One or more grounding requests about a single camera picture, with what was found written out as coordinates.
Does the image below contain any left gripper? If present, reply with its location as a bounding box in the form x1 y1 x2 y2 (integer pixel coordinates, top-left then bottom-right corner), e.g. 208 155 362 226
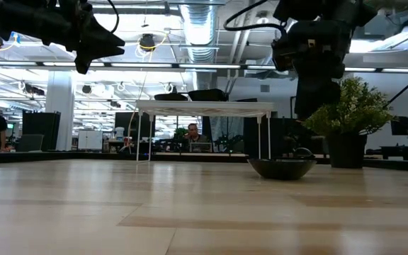
55 0 126 61

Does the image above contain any black monitor on arm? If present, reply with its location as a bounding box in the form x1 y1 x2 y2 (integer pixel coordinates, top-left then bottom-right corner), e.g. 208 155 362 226
390 115 408 137

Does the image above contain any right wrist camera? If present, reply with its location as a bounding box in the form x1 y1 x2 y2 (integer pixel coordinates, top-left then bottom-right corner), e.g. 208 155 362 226
271 33 297 72

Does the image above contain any grey laptop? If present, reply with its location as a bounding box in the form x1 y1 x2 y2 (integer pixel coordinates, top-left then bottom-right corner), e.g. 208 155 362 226
189 141 213 153

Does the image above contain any black square wavy mini plate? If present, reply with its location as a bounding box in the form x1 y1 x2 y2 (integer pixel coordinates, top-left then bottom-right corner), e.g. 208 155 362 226
187 88 230 97
189 93 228 103

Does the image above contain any black workbench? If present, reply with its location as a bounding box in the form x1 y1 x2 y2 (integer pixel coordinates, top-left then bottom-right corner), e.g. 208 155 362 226
365 144 408 161

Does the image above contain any white cabinet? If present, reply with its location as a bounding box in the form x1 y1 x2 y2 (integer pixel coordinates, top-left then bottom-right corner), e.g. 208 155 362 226
77 129 104 152

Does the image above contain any long ceiling light strip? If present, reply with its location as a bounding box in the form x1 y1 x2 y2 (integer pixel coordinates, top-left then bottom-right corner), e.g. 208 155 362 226
0 60 408 74

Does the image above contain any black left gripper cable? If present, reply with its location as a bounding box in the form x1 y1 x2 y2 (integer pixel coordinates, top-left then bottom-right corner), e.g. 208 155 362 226
106 0 120 35

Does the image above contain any black cabinet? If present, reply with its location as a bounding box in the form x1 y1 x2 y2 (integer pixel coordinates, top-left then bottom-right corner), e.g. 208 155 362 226
22 110 62 152

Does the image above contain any black monitor screen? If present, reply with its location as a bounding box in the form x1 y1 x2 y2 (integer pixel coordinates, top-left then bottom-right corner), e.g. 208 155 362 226
114 111 157 143

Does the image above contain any black domed object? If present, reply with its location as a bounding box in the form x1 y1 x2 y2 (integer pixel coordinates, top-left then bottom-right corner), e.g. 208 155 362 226
293 147 315 159

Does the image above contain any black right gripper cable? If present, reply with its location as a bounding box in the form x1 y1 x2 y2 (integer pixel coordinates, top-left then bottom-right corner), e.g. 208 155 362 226
222 0 408 109

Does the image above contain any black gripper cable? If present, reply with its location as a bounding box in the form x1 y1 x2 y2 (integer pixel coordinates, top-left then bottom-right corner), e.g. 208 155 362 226
106 0 120 35
222 0 408 109

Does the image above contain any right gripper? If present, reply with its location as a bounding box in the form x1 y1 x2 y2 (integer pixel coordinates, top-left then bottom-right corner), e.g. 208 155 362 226
287 19 354 120

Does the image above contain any white wire lattice rack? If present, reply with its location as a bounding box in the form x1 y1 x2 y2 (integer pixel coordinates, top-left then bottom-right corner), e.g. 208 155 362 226
135 100 275 163

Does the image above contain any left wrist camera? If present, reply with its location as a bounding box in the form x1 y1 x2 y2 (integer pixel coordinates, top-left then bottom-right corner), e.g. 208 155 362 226
74 52 94 76

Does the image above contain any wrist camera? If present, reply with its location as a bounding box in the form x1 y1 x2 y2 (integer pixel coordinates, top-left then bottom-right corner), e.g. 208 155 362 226
74 52 94 76
271 33 297 72

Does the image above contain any green potted plant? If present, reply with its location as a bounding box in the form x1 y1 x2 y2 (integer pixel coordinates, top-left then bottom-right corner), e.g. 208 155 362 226
301 76 396 169

